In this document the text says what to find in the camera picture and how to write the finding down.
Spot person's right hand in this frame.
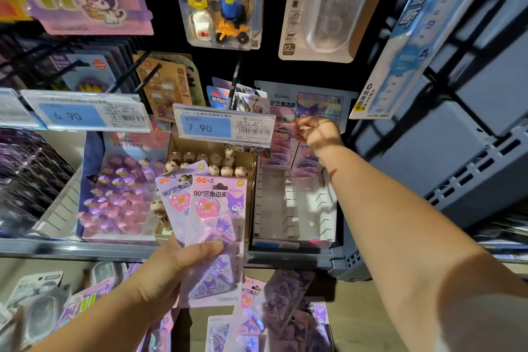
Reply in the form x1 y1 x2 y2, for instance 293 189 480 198
291 115 345 159

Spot person's left hand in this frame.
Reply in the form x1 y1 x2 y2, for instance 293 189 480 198
135 239 225 324

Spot pink clip packet purple character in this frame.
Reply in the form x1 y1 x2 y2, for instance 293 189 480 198
178 174 248 309

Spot pink clip packet heart sticker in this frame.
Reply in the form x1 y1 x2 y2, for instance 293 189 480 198
155 160 211 246

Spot person's right forearm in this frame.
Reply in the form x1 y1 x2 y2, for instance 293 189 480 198
318 145 528 352

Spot person's left forearm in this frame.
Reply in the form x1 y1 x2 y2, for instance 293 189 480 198
26 279 166 352

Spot row of clip packets in box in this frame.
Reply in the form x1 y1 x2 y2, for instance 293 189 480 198
262 118 329 180

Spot hanging card packs on hook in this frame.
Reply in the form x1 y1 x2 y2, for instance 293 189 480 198
206 77 271 114

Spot white divided display box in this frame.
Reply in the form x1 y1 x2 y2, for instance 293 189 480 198
249 80 359 250

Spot clear price tag holder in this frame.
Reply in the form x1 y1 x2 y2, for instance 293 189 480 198
172 103 276 149
0 88 47 130
20 89 154 134

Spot cardboard box of bear-head pens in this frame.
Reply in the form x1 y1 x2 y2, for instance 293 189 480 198
153 128 258 242

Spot pile of purple clip packets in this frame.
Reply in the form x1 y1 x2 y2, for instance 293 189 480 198
205 269 336 352

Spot box of purple pink erasers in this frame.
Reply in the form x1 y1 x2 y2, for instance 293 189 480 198
76 117 172 246

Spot correction tape blister pack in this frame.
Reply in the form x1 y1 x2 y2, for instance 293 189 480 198
278 0 403 64

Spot brown hanging eraser pack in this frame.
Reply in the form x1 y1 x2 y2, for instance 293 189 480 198
132 53 194 124

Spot blue ruler pack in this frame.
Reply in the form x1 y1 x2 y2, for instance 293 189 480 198
349 0 513 121

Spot pile of grey blister packs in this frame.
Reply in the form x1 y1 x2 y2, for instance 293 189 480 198
0 261 128 352

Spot grey metal shelf rack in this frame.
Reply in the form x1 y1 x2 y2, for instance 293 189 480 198
329 0 528 282

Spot row of blue hanging packs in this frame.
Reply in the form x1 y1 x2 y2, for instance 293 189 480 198
49 43 139 95

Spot grey shelf edge rail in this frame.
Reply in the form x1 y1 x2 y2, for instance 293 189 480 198
0 237 344 271

